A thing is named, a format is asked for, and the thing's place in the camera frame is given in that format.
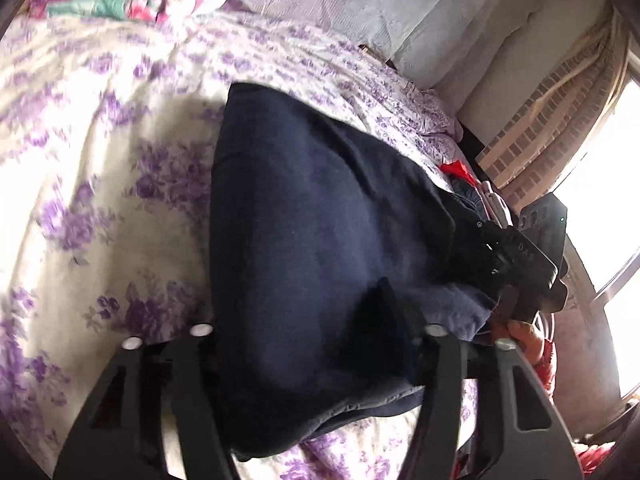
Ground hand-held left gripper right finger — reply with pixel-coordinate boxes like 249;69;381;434
359;278;583;480

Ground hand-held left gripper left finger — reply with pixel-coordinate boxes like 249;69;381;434
52;325;241;480

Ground navy blue pants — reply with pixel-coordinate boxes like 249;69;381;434
209;82;506;462

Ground person's right forearm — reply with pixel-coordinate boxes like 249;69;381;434
529;339;559;402

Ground person's right hand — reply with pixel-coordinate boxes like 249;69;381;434
492;319;544;367

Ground bright window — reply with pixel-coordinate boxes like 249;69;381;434
550;75;640;402

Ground red garment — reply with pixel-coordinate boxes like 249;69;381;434
440;160;479;187

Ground beige curtain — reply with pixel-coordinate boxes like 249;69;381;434
505;10;632;202

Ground purple floral bedsheet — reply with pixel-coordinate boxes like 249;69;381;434
0;5;501;480

